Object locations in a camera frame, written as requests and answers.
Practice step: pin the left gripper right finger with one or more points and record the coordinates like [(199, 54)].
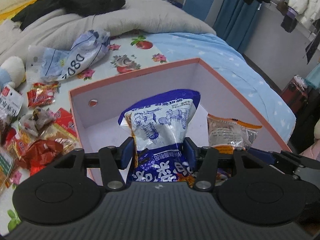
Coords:
[(203, 161)]

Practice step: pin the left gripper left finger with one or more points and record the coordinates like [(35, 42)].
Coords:
[(111, 160)]

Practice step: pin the orange snack bag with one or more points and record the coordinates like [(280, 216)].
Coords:
[(227, 135)]

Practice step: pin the blue white snack bag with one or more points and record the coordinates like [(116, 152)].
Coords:
[(158, 125)]

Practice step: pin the red yellow dried tofu pack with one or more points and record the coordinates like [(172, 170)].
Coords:
[(62, 130)]

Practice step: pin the red foil snack bag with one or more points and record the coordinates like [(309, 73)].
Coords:
[(40, 154)]

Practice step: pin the clear dark snack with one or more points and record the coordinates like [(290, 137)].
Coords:
[(35, 122)]

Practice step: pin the small red snack packet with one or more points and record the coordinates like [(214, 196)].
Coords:
[(42, 94)]

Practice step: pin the green white snack bag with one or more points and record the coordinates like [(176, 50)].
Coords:
[(6, 165)]

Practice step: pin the shrimp flavour snack bag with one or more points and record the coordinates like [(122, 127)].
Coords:
[(11, 104)]

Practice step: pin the pink deep gift box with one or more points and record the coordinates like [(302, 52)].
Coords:
[(97, 107)]

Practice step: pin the fruit print tablecloth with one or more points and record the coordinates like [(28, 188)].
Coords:
[(133, 50)]

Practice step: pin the light blue star bedsheet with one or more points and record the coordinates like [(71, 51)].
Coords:
[(232, 66)]

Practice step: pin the red suitcase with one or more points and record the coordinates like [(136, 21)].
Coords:
[(295, 93)]

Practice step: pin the crumpled blue white plastic bag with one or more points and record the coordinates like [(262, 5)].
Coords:
[(49, 64)]

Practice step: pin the white blue plush toy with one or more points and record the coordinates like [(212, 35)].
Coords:
[(12, 72)]

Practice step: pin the blue curtain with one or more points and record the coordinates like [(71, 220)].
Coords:
[(236, 22)]

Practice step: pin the grey duvet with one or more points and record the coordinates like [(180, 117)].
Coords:
[(59, 29)]

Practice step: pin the black clothes pile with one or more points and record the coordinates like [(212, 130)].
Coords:
[(83, 8)]

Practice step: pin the yellow pillow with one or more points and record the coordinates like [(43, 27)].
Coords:
[(7, 14)]

